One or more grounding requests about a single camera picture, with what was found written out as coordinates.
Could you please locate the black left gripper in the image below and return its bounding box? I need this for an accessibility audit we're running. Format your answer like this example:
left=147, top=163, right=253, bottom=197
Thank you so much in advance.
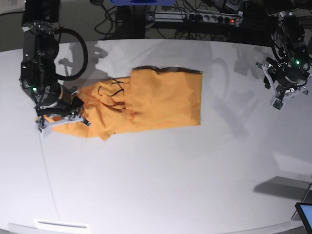
left=255, top=57, right=311, bottom=111

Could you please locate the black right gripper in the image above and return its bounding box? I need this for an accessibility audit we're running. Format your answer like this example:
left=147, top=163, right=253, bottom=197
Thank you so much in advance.
left=35, top=85, right=91, bottom=137

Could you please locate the yellow T-shirt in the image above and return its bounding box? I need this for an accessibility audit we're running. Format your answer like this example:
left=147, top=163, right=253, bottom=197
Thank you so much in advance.
left=53, top=66, right=202, bottom=140

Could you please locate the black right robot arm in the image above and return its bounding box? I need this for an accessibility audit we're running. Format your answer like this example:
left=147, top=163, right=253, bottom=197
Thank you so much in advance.
left=19, top=0, right=91, bottom=132

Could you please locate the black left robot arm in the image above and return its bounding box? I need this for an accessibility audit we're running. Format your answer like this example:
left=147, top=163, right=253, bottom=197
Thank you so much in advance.
left=256, top=0, right=312, bottom=111

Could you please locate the white flat bar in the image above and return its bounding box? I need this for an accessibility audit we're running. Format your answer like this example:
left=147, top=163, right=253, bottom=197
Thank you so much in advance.
left=34, top=218, right=89, bottom=230

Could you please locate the tablet with blue screen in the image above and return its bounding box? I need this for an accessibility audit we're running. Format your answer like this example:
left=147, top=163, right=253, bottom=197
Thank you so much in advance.
left=295, top=202, right=312, bottom=234

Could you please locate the white power strip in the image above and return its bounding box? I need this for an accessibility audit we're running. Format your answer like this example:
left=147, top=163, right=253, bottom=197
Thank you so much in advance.
left=146, top=12, right=189, bottom=22

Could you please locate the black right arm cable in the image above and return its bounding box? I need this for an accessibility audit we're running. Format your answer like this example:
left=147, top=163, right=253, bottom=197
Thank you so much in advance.
left=53, top=28, right=89, bottom=81

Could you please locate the black power strip red switch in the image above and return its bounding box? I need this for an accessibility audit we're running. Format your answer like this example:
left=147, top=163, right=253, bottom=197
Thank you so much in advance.
left=188, top=13, right=243, bottom=26

